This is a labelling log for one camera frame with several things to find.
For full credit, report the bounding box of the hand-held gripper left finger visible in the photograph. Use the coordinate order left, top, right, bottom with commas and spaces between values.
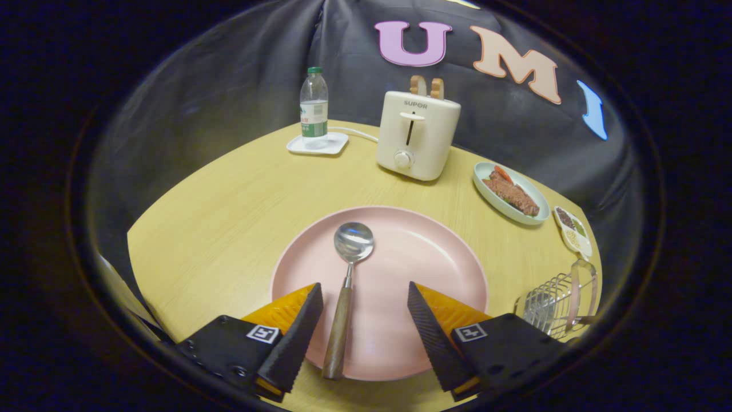
174, 283, 324, 401

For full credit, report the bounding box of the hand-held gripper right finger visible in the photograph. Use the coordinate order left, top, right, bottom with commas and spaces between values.
407, 281, 572, 401

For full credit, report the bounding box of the wooden handled metal spoon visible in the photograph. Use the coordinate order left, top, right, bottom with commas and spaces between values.
322, 222, 375, 381

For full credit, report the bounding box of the pink round plate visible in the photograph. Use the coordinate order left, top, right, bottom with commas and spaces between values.
270, 206, 490, 382

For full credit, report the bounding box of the pale green oval plate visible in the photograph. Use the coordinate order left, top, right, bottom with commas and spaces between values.
472, 162, 551, 225

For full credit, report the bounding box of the brown meat slice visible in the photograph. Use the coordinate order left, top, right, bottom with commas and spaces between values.
482, 171, 540, 217

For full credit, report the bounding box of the white divided condiment dish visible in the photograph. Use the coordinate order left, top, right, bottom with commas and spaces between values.
553, 206, 594, 261

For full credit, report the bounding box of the white square coaster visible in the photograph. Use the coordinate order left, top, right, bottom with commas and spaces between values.
286, 132, 349, 156

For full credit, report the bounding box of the cream white toaster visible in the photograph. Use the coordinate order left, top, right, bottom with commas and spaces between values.
376, 90, 462, 182

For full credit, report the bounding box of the clear plastic water bottle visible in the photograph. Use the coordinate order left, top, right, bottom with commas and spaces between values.
300, 67, 329, 141

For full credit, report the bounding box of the metal wire rack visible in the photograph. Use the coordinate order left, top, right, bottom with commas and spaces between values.
514, 259, 599, 339

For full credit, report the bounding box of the white toaster power cable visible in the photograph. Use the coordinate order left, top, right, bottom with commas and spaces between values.
328, 126, 379, 144

